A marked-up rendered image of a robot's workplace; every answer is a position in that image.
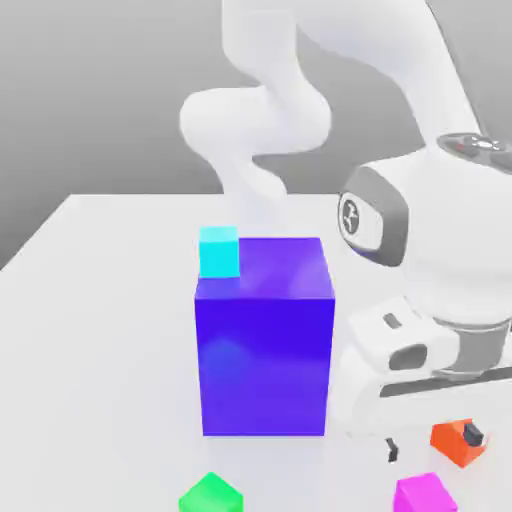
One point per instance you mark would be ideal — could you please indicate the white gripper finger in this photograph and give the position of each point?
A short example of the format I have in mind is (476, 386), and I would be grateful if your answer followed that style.
(473, 434)
(391, 450)

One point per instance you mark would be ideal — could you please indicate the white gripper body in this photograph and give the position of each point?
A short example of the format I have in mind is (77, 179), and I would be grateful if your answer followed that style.
(424, 408)

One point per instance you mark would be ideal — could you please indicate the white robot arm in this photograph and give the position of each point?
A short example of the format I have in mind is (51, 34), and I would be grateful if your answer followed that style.
(440, 248)

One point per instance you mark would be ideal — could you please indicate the small orange cube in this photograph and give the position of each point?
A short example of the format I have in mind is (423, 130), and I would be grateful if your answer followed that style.
(450, 442)

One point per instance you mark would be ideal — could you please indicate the small magenta cube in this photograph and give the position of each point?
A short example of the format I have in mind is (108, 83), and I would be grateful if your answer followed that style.
(424, 496)

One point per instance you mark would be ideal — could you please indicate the small green cube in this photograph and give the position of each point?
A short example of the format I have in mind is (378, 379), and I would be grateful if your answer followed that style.
(210, 496)

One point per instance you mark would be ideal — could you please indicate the small cyan cube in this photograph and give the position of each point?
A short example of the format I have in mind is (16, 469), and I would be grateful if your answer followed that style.
(219, 256)

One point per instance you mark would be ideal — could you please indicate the large blue box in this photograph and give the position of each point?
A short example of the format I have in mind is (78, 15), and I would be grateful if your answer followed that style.
(264, 360)

